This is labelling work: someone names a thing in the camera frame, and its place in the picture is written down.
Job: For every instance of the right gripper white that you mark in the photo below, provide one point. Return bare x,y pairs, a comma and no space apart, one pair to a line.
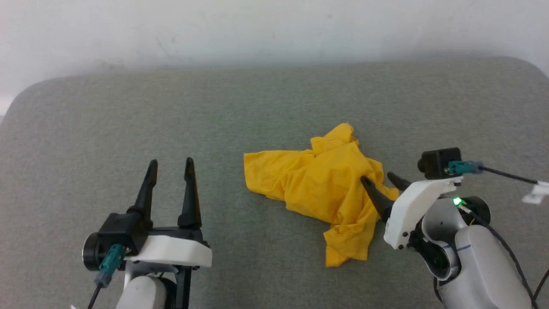
409,210

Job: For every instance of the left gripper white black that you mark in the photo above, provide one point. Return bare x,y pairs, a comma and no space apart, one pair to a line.
171,251

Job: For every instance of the yellow garment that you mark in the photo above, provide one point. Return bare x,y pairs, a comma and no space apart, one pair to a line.
317,180

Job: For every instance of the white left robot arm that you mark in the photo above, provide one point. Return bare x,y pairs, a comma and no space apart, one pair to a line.
143,296

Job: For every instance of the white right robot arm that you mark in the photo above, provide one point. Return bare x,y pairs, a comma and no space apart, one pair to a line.
484,266

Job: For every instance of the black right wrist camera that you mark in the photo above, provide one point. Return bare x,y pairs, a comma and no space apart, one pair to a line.
437,163

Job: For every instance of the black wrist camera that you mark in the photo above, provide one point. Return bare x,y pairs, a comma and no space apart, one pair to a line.
116,231
437,163

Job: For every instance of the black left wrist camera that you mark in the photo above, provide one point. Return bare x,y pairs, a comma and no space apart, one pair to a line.
116,231

